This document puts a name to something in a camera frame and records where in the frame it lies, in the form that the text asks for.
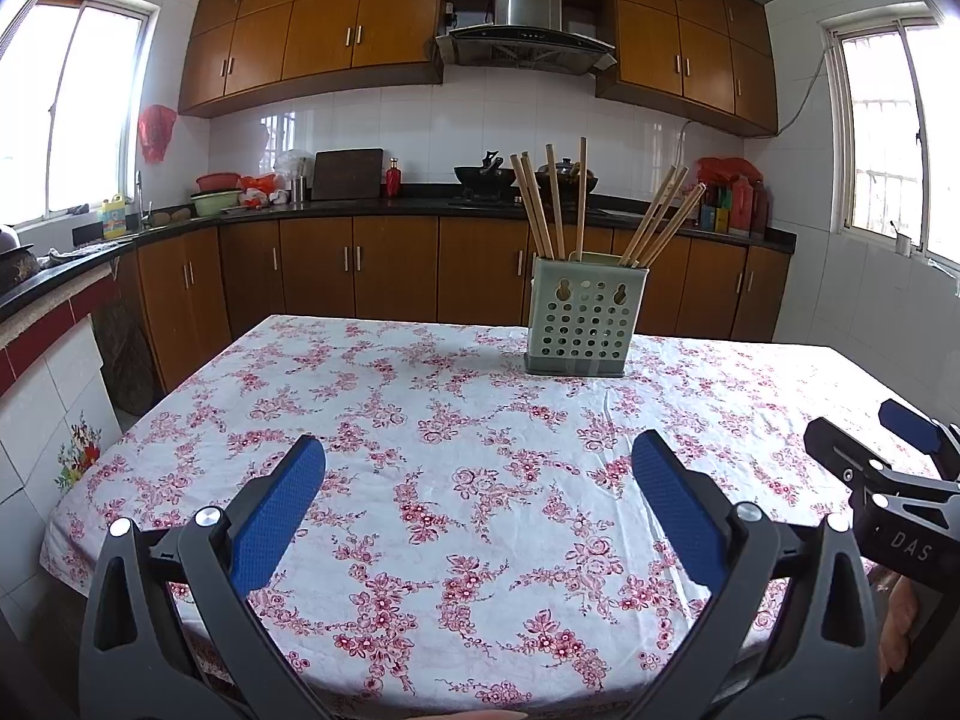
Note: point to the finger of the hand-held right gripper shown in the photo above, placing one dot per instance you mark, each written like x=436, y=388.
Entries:
x=840, y=450
x=911, y=424

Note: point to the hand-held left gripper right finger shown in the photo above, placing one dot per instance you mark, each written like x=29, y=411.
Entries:
x=675, y=510

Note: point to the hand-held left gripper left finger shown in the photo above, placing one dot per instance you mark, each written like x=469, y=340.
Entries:
x=277, y=510

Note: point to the green perforated utensil holder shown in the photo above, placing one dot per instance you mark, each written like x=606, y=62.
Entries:
x=581, y=315

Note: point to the wooden chopstick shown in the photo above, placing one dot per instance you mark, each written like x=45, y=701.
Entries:
x=660, y=214
x=540, y=202
x=581, y=195
x=556, y=202
x=677, y=226
x=649, y=214
x=529, y=206
x=670, y=223

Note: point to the person's right hand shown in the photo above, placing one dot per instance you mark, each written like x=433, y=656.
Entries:
x=898, y=630

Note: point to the person's left hand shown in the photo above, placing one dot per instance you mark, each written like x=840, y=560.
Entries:
x=480, y=715

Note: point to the white cup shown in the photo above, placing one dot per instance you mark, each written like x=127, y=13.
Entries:
x=902, y=240

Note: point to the floral tablecloth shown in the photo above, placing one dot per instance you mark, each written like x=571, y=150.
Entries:
x=450, y=405

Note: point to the dark red sauce bottle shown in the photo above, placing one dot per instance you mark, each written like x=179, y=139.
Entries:
x=759, y=208

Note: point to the colourful box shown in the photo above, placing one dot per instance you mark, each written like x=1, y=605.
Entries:
x=716, y=217

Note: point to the wooden base cabinets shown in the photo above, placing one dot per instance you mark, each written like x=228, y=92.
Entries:
x=397, y=270

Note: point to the window with cup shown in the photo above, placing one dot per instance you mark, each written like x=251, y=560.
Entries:
x=892, y=127

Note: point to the black countertop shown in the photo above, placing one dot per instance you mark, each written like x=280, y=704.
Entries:
x=337, y=206

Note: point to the green basin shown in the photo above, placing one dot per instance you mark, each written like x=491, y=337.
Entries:
x=214, y=202

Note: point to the steel cup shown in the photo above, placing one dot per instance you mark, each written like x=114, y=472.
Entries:
x=298, y=189

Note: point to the crumpled red plastic bag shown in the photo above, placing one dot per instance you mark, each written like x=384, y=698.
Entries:
x=259, y=186

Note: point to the red basin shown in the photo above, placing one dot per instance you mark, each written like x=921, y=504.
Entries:
x=217, y=182

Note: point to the yellow detergent bottle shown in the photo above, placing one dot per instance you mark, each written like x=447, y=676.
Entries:
x=115, y=219

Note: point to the steel faucet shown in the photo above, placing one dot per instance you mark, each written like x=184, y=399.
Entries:
x=139, y=199

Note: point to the dark chopping board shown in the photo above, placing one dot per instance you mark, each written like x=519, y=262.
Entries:
x=346, y=174

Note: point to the white plastic bag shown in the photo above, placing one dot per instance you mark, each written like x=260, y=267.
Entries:
x=292, y=163

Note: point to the small red bottle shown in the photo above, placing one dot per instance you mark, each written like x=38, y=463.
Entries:
x=394, y=180

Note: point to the dark pot with lid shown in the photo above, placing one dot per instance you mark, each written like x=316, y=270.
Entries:
x=570, y=174

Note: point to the dark cooking pot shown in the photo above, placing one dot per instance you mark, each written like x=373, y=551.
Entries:
x=15, y=266

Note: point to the gas stove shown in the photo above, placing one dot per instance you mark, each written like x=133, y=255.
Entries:
x=484, y=199

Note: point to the black wok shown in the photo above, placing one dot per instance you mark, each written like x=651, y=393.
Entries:
x=484, y=174

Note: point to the hanging red plastic bag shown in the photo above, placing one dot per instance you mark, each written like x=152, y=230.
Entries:
x=157, y=131

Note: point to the window with sliding panes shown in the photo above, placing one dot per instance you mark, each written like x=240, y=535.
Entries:
x=82, y=105

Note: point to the steel range hood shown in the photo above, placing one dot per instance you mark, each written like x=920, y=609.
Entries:
x=525, y=22

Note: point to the wooden wall cabinets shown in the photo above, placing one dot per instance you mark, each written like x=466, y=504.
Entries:
x=337, y=22

